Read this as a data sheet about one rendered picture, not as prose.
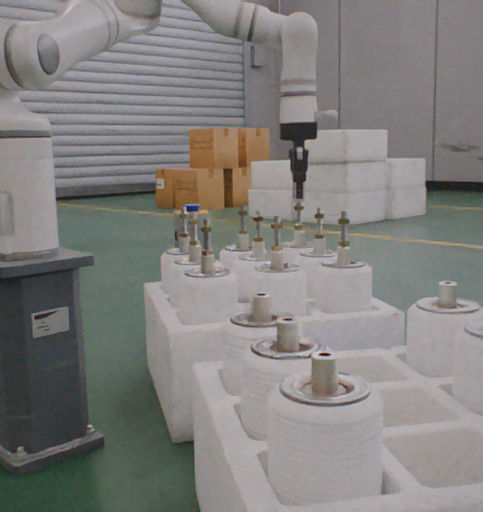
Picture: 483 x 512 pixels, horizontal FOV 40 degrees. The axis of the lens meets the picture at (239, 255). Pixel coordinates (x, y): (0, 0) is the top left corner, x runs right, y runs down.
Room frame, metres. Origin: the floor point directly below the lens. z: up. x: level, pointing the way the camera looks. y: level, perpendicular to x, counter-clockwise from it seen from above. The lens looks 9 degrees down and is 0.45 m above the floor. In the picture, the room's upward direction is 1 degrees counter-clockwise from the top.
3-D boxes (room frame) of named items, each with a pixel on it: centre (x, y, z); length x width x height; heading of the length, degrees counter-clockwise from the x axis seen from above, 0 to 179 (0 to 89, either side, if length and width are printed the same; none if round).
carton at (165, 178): (5.34, 0.47, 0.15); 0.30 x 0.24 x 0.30; 131
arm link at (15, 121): (0.98, 0.32, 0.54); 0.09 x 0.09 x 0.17; 73
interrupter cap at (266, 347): (0.64, -0.05, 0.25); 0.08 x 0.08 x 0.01
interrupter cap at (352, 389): (0.53, -0.07, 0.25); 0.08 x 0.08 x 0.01
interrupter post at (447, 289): (0.80, -0.26, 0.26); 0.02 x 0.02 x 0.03
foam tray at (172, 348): (1.20, -0.04, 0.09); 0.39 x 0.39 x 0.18; 13
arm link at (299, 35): (1.34, -0.12, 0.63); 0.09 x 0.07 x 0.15; 1
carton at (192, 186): (5.06, 0.29, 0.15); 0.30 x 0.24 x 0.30; 41
